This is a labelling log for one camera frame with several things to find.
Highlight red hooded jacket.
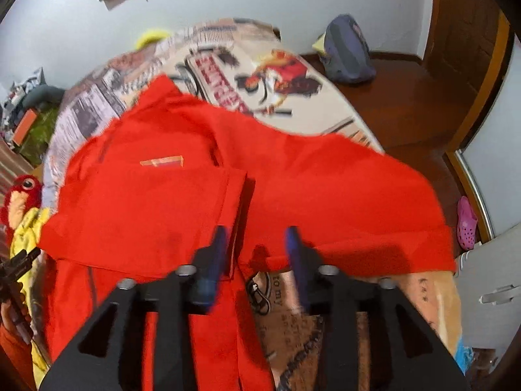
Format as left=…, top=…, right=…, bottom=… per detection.
left=40, top=76, right=454, bottom=390

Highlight left hand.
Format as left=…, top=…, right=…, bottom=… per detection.
left=1, top=291, right=33, bottom=344

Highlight yellow garment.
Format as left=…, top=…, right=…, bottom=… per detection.
left=10, top=208, right=51, bottom=387

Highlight red plush toy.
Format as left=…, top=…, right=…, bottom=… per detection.
left=1, top=175, right=42, bottom=244

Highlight striped brown curtain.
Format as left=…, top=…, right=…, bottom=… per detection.
left=0, top=138, right=33, bottom=196

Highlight pink croc shoe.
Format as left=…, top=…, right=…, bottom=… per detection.
left=457, top=196, right=478, bottom=251

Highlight green orange clutter pile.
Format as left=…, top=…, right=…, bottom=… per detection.
left=1, top=67, right=65, bottom=167

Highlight newspaper print blanket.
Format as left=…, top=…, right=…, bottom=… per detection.
left=43, top=20, right=461, bottom=390

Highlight yellow pillow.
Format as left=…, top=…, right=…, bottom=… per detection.
left=134, top=29, right=171, bottom=51

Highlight blue grey backpack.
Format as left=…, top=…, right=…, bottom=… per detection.
left=312, top=14, right=376, bottom=84

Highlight brown wooden door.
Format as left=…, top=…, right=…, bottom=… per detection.
left=424, top=0, right=512, bottom=152

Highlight grey cabinet door with handle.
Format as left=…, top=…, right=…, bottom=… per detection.
left=455, top=225, right=520, bottom=353

